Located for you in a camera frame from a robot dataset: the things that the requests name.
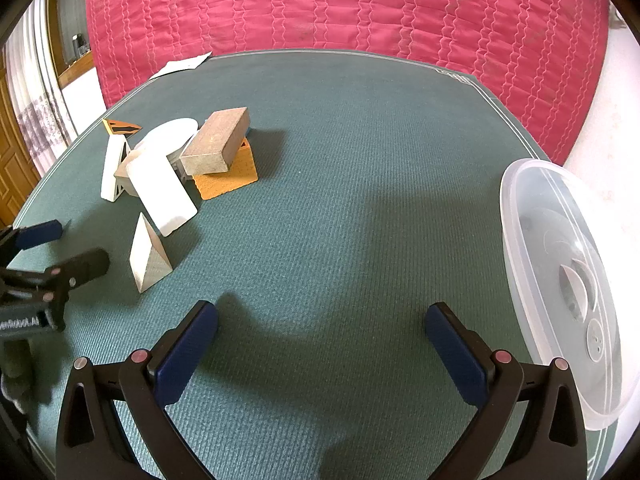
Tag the small orange black triangle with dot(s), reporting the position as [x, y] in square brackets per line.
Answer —
[120, 127]

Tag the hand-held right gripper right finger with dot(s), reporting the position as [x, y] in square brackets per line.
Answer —
[455, 355]

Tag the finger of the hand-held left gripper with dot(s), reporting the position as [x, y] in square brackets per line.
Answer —
[40, 234]
[85, 265]

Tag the beige triangular prism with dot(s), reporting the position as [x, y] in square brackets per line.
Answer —
[145, 255]

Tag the white narrow block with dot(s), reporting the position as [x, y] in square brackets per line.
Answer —
[162, 195]

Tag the wooden door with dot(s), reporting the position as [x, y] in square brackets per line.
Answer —
[12, 160]

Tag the orange slotted block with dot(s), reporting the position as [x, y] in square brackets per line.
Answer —
[225, 182]

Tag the white triangular prism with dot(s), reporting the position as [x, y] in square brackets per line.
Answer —
[111, 170]

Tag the clear plastic bowl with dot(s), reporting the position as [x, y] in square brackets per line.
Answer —
[550, 240]

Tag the dark jar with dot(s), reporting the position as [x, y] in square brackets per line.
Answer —
[79, 44]

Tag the red quilted blanket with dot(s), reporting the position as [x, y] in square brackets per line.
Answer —
[350, 5]

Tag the white round disc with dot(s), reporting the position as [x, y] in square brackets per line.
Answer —
[167, 135]

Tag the white lace curtain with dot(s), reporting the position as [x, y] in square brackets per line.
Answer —
[35, 90]

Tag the green table mat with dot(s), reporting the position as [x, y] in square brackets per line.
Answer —
[350, 210]

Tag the brown rectangular block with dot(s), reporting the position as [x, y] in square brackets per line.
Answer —
[215, 140]

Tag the small beige block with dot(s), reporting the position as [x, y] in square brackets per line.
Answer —
[124, 176]

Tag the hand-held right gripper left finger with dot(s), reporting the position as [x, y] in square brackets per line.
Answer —
[187, 355]

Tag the wooden shelf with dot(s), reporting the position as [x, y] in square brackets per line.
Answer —
[75, 67]

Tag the white paper slip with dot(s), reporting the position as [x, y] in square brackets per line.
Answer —
[182, 63]

